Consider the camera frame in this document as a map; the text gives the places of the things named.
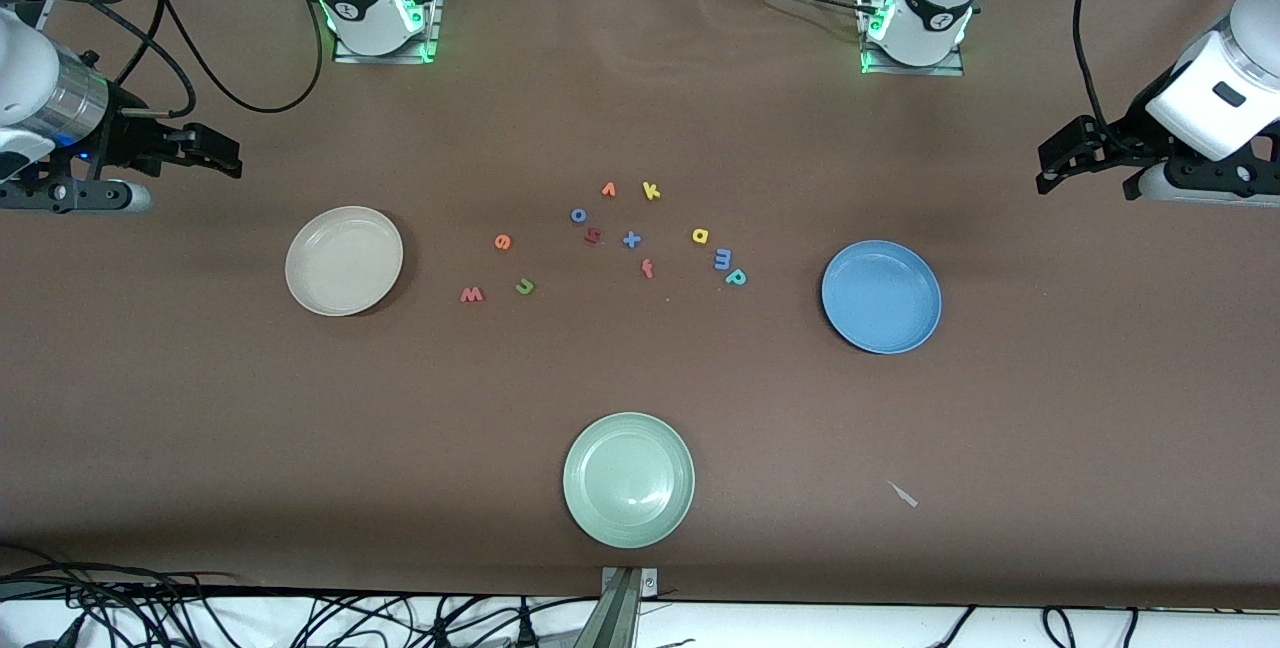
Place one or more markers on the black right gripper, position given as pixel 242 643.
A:
pixel 128 140

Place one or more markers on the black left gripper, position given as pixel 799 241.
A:
pixel 1130 134

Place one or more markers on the red letter w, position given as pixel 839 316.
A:
pixel 471 297

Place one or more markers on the teal letter p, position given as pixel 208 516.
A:
pixel 740 278

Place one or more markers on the blue letter m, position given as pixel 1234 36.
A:
pixel 722 260

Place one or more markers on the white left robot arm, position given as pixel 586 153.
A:
pixel 930 8

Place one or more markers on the beige plate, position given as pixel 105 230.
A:
pixel 330 273

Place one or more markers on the blue plate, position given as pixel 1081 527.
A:
pixel 880 298

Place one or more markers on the brown table cover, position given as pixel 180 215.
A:
pixel 300 428

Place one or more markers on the white paper scrap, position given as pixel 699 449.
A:
pixel 904 495

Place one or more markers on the green plate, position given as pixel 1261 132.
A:
pixel 628 478

